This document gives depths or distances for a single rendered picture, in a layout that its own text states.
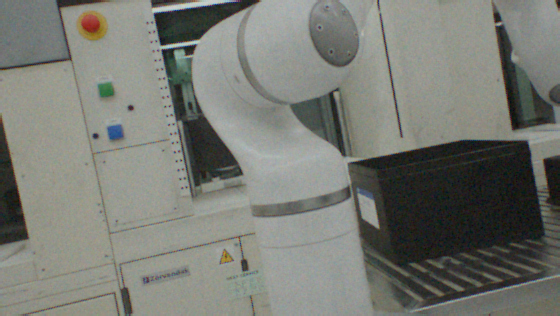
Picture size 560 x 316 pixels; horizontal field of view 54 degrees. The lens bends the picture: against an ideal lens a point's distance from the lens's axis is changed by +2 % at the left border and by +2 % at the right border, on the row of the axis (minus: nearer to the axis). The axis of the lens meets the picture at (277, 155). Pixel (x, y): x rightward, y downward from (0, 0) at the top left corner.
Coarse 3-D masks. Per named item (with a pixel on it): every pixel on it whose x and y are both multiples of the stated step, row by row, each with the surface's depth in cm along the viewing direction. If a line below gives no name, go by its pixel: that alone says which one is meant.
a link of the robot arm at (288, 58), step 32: (288, 0) 55; (320, 0) 55; (352, 0) 60; (256, 32) 56; (288, 32) 53; (320, 32) 54; (352, 32) 56; (256, 64) 57; (288, 64) 54; (320, 64) 54; (352, 64) 57; (288, 96) 59; (320, 96) 59
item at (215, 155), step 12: (192, 120) 181; (204, 120) 182; (192, 132) 181; (204, 132) 182; (192, 144) 182; (204, 144) 182; (216, 144) 183; (204, 156) 182; (216, 156) 183; (228, 156) 184; (204, 168) 182; (216, 168) 183
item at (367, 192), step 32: (384, 160) 123; (416, 160) 123; (448, 160) 96; (480, 160) 96; (512, 160) 97; (352, 192) 121; (384, 192) 96; (416, 192) 96; (448, 192) 96; (480, 192) 97; (512, 192) 97; (384, 224) 98; (416, 224) 96; (448, 224) 96; (480, 224) 97; (512, 224) 97; (384, 256) 103; (416, 256) 96
